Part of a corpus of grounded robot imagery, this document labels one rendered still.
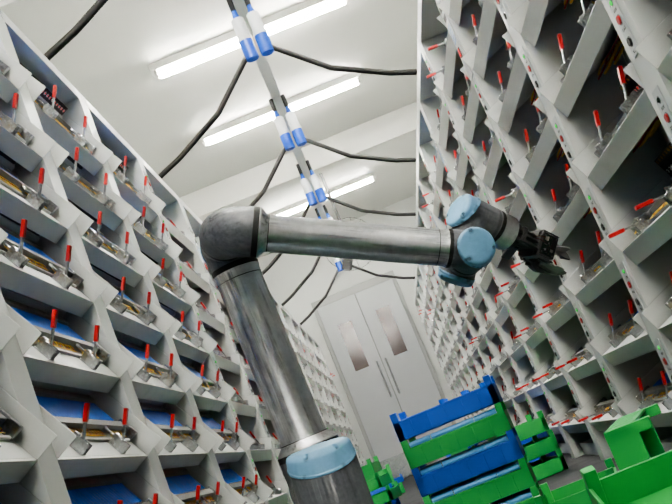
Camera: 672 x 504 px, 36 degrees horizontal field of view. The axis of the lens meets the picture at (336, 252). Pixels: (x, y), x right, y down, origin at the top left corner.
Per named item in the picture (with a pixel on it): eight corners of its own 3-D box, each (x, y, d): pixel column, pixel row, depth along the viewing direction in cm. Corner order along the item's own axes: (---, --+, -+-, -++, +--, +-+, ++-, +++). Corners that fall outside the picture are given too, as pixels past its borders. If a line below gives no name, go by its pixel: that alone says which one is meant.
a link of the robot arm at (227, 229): (199, 196, 227) (499, 221, 233) (201, 209, 240) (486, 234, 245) (195, 247, 225) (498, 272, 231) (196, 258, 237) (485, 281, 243)
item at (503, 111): (530, 61, 255) (489, 24, 257) (508, 134, 314) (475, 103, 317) (587, 5, 256) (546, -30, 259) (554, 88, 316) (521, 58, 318)
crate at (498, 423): (410, 469, 284) (399, 442, 286) (419, 464, 304) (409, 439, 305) (512, 429, 280) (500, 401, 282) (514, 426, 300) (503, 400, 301)
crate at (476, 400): (399, 442, 286) (388, 415, 287) (409, 439, 305) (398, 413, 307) (500, 401, 282) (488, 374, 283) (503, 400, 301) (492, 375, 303)
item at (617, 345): (662, 347, 240) (618, 305, 242) (613, 366, 299) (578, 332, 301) (722, 286, 241) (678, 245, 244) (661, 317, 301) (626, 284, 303)
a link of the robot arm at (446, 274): (441, 272, 242) (455, 224, 245) (431, 281, 253) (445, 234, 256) (478, 285, 242) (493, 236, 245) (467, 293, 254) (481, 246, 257)
